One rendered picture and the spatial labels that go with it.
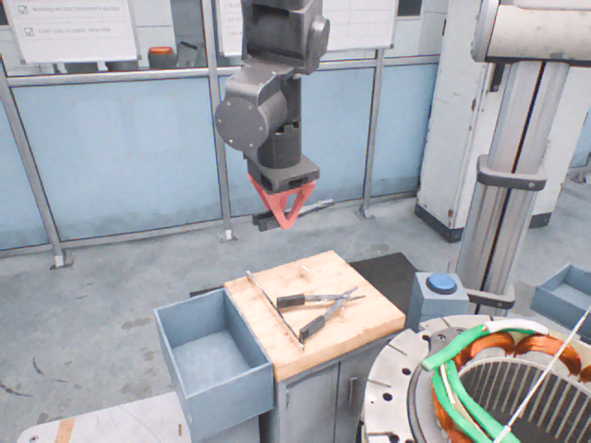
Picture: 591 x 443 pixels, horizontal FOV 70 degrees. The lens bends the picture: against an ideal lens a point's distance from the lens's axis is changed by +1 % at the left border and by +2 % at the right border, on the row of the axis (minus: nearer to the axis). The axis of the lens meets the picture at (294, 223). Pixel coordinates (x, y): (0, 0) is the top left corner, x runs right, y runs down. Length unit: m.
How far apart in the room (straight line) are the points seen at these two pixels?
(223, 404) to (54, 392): 1.61
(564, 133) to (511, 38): 2.37
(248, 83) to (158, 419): 0.64
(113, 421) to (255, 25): 0.71
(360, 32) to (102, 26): 1.34
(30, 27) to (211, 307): 1.97
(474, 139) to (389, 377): 2.24
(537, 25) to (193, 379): 0.70
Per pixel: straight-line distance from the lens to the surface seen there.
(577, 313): 0.74
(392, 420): 0.47
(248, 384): 0.55
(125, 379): 2.05
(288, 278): 0.67
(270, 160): 0.52
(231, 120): 0.43
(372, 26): 2.68
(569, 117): 3.07
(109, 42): 2.41
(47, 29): 2.43
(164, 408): 0.89
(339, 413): 0.70
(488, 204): 0.85
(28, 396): 2.16
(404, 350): 0.53
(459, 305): 0.74
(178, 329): 0.67
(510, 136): 0.82
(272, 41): 0.47
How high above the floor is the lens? 1.47
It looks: 30 degrees down
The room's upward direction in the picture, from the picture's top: straight up
